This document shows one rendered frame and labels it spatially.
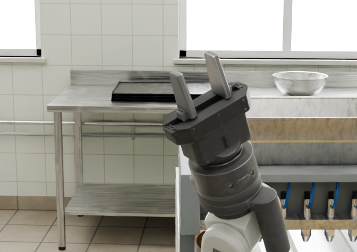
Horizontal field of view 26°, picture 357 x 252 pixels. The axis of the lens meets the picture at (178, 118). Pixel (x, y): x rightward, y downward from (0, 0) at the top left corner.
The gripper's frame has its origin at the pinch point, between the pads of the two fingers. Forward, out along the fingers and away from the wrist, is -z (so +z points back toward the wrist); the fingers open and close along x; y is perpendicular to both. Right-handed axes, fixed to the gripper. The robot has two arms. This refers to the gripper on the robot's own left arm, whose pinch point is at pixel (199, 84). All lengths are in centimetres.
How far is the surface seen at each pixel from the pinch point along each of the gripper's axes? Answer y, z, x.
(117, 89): -311, 156, 105
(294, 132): -61, 61, 53
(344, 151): -56, 71, 63
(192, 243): -76, 86, 23
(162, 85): -312, 168, 134
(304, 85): -246, 177, 190
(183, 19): -340, 148, 174
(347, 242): -65, 108, 65
